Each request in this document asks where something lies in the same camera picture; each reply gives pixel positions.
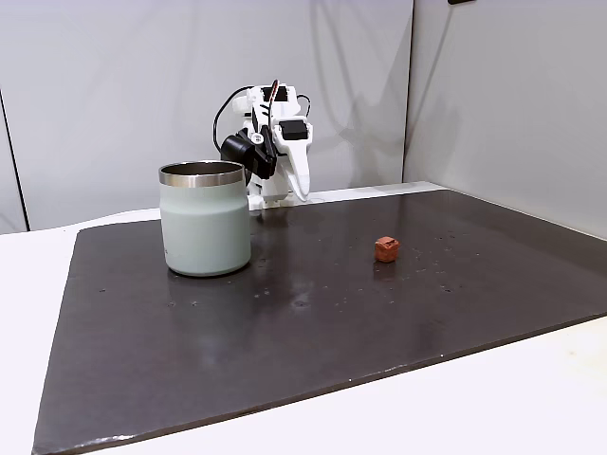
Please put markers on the small red-brown cube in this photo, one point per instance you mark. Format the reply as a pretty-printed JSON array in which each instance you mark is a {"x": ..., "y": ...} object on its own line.
[{"x": 386, "y": 250}]

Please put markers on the pale green steel-rimmed cup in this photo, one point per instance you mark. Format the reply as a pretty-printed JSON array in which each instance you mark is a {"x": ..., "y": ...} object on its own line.
[{"x": 205, "y": 227}]

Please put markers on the dark grey table mat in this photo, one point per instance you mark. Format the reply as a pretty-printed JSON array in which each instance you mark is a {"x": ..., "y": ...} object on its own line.
[{"x": 303, "y": 341}]

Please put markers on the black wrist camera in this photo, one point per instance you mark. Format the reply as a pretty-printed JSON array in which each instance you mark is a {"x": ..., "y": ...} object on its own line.
[{"x": 239, "y": 149}]

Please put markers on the black wall-mounted object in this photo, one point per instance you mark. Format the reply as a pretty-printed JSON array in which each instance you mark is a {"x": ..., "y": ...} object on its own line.
[{"x": 461, "y": 2}]

